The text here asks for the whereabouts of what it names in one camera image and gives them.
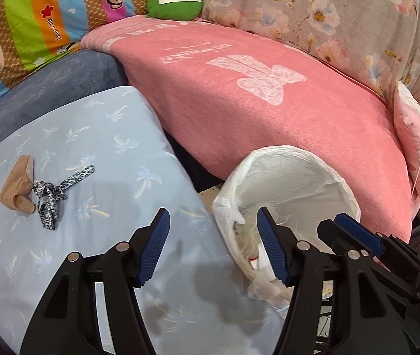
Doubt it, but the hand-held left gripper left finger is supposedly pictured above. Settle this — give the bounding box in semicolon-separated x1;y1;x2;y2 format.
20;207;171;355

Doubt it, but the bin with white bag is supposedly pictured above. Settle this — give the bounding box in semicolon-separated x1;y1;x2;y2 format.
212;145;361;315

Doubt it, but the pink blanket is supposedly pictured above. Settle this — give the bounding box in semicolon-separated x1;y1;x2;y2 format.
80;17;414;246

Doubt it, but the colourful monkey print pillow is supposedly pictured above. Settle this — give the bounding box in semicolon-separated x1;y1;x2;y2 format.
0;0;162;124

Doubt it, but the dark blue velvet cushion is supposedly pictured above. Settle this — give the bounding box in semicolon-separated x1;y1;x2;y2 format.
0;50;129;163

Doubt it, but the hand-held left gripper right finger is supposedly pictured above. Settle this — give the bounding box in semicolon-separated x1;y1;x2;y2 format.
256;207;399;355

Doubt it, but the grey floral quilt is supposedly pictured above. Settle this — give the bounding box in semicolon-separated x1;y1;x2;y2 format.
160;0;420;99

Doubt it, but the leopard print strap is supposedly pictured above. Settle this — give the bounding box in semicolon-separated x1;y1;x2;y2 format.
32;164;95;230

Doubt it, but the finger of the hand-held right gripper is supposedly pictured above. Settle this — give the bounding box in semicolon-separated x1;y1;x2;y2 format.
317;214;420;300

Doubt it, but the green plush cushion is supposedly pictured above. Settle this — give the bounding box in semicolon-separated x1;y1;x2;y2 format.
146;0;203;21

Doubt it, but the beige stocking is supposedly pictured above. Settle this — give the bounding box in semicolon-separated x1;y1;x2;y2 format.
0;155;37;215

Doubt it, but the light blue palm-print pillow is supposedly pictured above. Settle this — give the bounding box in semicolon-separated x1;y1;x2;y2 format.
0;86;288;355

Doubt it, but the small pink pillow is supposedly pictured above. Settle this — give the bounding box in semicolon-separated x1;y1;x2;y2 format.
393;81;420;206

